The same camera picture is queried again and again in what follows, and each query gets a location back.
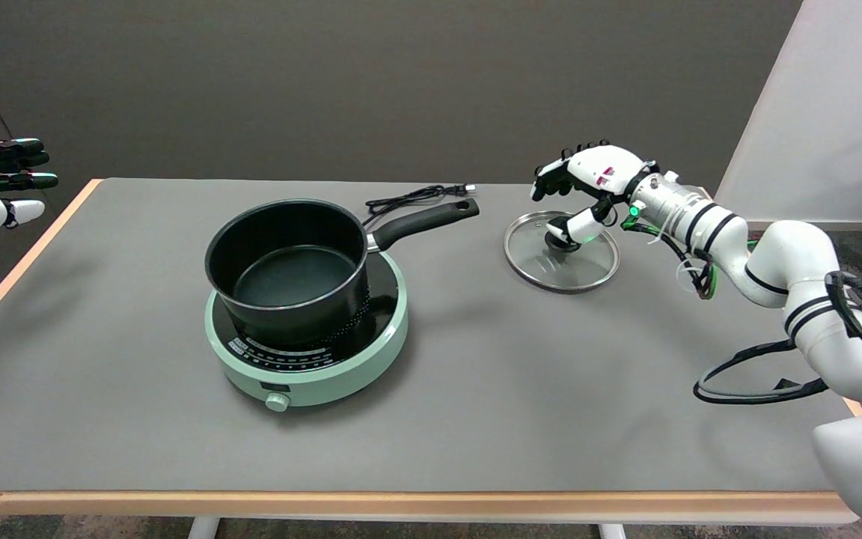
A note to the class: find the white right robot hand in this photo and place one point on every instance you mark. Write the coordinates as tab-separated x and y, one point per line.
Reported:
603	168

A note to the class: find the glass pot lid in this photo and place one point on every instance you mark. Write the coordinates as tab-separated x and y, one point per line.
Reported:
581	273

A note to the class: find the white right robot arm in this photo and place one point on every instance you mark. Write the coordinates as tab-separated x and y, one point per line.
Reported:
798	254

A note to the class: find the green induction cooker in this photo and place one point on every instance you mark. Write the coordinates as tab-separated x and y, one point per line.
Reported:
341	374

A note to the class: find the white table leg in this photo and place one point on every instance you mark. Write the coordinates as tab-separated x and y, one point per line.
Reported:
612	532
203	528

